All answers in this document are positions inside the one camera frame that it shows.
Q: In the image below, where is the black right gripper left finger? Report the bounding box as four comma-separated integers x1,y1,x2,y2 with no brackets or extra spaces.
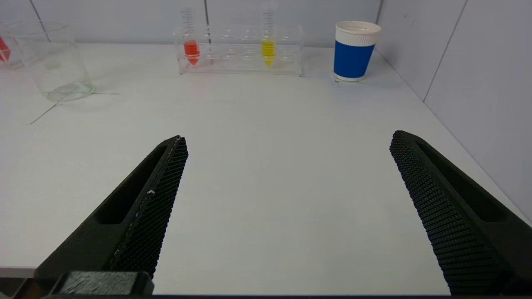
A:
34,135,189,291

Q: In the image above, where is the clear acrylic test tube rack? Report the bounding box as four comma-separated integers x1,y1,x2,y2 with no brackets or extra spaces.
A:
0,21,25,69
174,24,304,76

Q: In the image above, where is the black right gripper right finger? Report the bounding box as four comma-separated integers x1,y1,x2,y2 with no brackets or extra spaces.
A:
389,130,532,296

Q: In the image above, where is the clear glass beaker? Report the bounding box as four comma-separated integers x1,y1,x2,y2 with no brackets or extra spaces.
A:
4,21,95,103

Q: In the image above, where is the blue and white paper cup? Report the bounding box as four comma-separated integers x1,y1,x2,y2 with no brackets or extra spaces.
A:
333,21,382,82

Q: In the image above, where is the clear graduated test tube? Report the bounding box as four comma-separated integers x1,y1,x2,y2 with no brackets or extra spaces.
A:
261,2,278,67

